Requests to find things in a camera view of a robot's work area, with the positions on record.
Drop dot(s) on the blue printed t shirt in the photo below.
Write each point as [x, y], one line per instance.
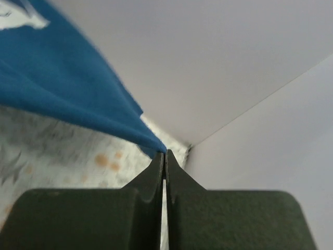
[48, 67]

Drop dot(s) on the floral patterned table mat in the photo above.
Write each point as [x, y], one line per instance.
[41, 152]

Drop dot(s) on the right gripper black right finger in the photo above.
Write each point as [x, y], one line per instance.
[231, 219]

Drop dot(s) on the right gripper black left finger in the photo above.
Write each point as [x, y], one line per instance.
[125, 218]

